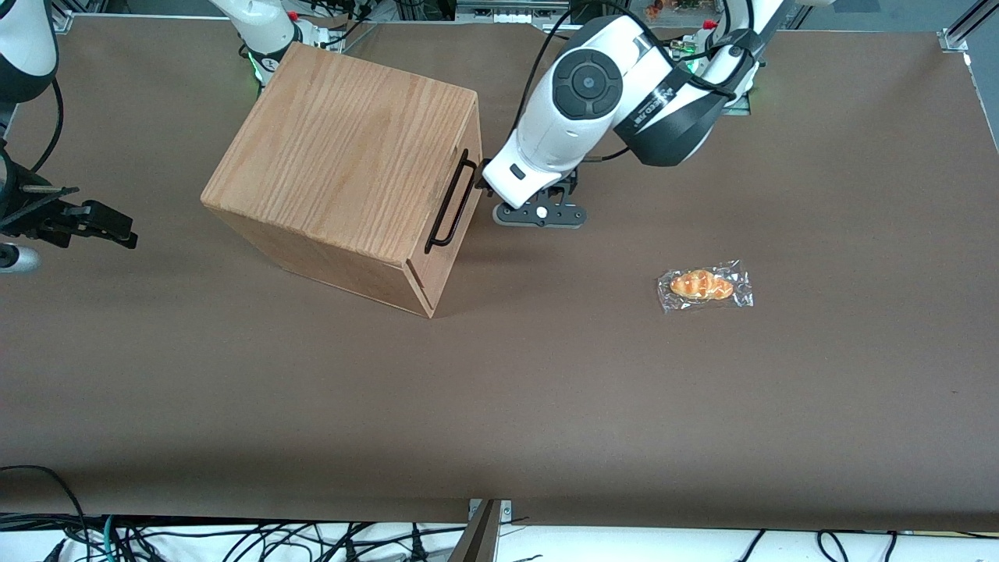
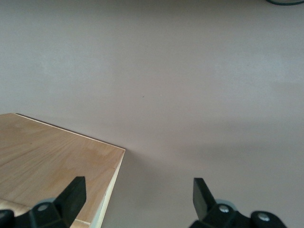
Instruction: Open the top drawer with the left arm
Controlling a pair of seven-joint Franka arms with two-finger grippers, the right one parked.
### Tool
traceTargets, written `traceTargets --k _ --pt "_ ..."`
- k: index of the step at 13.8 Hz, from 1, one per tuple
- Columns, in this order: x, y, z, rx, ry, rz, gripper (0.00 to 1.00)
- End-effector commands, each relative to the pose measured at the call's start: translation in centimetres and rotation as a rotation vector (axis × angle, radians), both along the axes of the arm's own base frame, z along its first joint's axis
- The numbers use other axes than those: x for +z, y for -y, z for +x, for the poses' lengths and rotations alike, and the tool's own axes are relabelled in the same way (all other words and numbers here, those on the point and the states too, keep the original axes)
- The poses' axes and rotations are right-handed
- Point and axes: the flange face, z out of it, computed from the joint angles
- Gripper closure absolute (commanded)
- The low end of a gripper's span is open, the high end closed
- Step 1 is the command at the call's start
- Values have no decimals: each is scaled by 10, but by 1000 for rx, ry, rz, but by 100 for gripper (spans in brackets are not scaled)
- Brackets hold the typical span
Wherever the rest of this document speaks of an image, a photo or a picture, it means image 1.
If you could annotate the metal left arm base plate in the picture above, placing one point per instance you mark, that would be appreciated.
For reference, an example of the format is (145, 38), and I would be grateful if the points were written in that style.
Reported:
(741, 105)

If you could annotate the aluminium frame profile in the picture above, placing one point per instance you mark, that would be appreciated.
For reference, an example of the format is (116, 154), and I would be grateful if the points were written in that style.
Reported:
(964, 27)

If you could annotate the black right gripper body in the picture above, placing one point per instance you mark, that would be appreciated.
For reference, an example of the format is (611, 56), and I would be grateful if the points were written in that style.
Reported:
(40, 218)

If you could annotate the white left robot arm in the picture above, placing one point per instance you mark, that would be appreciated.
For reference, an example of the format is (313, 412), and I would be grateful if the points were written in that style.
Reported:
(616, 47)

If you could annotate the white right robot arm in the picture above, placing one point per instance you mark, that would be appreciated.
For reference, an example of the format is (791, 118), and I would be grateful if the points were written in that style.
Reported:
(23, 39)

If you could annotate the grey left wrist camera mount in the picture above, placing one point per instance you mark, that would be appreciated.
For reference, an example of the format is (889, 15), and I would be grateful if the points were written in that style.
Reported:
(562, 216)

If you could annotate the plastic wrapped bread roll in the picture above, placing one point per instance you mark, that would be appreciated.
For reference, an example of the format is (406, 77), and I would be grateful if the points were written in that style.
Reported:
(702, 285)

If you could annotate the wooden drawer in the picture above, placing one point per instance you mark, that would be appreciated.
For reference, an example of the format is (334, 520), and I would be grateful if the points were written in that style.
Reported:
(467, 127)

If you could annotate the wooden drawer cabinet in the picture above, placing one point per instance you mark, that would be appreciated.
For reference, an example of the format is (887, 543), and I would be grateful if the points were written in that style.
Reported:
(343, 148)

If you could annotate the metal table edge bracket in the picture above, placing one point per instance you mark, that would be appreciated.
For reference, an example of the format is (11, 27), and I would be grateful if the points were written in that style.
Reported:
(505, 509)

